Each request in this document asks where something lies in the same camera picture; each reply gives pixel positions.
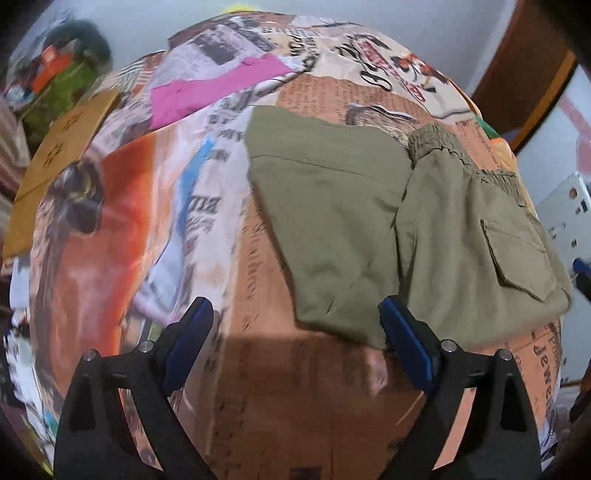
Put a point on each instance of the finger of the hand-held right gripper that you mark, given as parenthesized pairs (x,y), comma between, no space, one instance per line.
(582,272)

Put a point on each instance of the pink cloth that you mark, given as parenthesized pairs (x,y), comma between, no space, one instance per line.
(207,90)

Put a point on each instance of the yellow curved foam tube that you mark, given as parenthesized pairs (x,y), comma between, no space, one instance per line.
(238,5)

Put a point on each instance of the brown wooden door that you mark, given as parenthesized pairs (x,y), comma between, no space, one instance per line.
(517,60)

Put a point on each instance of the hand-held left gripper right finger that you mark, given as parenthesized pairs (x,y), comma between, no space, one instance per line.
(411,344)

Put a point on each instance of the green patterned bag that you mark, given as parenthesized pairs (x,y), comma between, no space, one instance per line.
(60,97)

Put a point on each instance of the orange box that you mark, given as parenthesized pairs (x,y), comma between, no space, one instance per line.
(51,64)

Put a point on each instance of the green cloth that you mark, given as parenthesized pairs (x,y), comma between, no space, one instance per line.
(488,128)

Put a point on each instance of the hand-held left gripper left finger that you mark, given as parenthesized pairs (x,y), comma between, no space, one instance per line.
(184,344)

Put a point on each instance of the olive green pants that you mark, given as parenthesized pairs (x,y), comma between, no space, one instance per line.
(369,217)

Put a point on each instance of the yellow wooden lap board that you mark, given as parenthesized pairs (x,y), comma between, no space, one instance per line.
(51,161)

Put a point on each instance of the printed bed blanket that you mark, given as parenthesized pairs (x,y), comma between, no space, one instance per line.
(194,240)

